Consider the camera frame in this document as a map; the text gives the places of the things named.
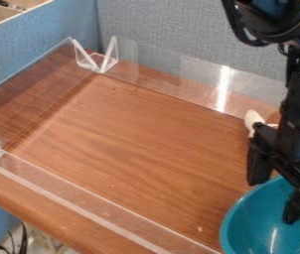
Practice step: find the clear acrylic back barrier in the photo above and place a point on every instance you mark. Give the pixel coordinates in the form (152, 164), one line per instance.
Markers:
(211, 85)

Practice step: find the blue plastic bowl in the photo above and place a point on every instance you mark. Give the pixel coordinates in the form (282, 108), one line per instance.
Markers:
(253, 229)

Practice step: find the white brown toy mushroom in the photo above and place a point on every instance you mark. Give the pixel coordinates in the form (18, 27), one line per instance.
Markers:
(251, 117)

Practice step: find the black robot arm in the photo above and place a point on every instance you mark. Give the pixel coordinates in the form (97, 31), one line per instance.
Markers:
(265, 22)

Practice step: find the clear acrylic corner bracket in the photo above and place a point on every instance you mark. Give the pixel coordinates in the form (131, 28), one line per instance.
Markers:
(96, 62)

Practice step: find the wooden shelf box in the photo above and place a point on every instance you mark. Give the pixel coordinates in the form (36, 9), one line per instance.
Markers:
(13, 8)

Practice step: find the clear acrylic barrier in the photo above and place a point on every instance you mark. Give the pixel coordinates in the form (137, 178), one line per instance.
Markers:
(121, 221)
(211, 85)

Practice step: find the clear acrylic front barrier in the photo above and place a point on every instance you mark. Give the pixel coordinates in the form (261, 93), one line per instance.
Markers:
(121, 221)

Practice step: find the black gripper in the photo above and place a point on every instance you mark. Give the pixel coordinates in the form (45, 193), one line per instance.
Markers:
(273, 151)

